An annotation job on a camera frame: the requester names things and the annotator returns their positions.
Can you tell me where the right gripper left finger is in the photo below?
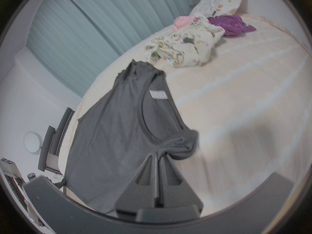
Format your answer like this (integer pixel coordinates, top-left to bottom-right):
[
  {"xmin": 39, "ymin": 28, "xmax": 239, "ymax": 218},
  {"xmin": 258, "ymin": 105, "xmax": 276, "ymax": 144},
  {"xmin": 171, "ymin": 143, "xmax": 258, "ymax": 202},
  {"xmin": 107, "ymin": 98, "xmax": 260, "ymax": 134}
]
[{"xmin": 115, "ymin": 153, "xmax": 159, "ymax": 215}]

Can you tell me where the blue-green curtain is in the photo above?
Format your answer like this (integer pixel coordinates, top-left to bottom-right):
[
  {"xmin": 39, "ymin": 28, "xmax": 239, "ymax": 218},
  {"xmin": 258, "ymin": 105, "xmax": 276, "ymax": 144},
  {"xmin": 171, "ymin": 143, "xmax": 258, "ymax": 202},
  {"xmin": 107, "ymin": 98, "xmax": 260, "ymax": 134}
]
[{"xmin": 26, "ymin": 0, "xmax": 195, "ymax": 98}]

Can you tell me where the bed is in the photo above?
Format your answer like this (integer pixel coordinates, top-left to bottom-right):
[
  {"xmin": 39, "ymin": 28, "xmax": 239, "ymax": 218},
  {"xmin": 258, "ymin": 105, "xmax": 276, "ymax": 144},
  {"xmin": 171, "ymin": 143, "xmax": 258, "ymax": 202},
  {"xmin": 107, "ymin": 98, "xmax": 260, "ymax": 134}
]
[{"xmin": 64, "ymin": 0, "xmax": 312, "ymax": 216}]

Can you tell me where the black T-shirt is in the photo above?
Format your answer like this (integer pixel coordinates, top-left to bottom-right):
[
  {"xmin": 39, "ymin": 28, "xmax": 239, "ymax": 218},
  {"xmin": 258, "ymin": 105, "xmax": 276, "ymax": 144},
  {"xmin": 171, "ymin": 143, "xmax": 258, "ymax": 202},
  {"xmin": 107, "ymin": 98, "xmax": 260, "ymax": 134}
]
[{"xmin": 64, "ymin": 59, "xmax": 199, "ymax": 213}]

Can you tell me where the white printed pyjama top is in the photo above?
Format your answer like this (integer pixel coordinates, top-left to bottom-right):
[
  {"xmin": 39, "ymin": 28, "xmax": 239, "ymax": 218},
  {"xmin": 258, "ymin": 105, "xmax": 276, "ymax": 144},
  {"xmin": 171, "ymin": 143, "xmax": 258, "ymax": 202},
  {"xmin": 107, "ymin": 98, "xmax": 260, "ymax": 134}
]
[{"xmin": 144, "ymin": 12, "xmax": 226, "ymax": 68}]

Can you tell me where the white printed pillow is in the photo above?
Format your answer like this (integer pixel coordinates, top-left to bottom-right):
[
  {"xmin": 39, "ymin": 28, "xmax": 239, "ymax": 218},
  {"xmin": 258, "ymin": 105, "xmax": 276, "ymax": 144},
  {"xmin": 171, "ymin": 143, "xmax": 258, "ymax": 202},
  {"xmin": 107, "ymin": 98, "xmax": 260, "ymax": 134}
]
[{"xmin": 190, "ymin": 0, "xmax": 247, "ymax": 18}]

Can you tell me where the purple garment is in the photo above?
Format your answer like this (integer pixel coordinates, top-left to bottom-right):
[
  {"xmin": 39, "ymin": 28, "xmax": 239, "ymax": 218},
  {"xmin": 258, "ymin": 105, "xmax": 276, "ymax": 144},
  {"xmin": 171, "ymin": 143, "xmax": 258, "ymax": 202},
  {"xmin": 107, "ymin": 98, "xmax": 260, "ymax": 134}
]
[{"xmin": 207, "ymin": 15, "xmax": 257, "ymax": 36}]

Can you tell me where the round white-framed mirror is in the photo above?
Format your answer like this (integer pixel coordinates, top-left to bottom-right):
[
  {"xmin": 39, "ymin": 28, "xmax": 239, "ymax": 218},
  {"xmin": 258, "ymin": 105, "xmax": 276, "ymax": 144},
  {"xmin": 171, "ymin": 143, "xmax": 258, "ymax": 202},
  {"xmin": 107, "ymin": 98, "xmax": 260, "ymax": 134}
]
[{"xmin": 24, "ymin": 131, "xmax": 40, "ymax": 154}]

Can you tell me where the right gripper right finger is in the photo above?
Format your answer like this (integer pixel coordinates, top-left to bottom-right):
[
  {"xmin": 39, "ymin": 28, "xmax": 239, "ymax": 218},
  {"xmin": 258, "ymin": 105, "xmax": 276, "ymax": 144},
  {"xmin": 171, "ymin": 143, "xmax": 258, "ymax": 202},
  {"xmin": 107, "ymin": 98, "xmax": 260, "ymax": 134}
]
[{"xmin": 159, "ymin": 155, "xmax": 204, "ymax": 215}]

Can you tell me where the pink garment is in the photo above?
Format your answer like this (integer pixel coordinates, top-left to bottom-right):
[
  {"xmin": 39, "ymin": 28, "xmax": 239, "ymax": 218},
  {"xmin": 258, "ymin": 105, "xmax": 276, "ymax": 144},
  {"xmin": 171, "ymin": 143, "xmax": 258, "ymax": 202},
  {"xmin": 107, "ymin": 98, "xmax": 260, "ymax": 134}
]
[{"xmin": 173, "ymin": 16, "xmax": 195, "ymax": 32}]

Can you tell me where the black dressing table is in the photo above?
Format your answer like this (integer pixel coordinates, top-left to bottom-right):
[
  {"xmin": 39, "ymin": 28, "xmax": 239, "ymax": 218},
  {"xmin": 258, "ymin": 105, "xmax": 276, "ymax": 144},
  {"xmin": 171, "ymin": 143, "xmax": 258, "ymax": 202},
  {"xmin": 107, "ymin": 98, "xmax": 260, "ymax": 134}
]
[{"xmin": 38, "ymin": 125, "xmax": 64, "ymax": 174}]

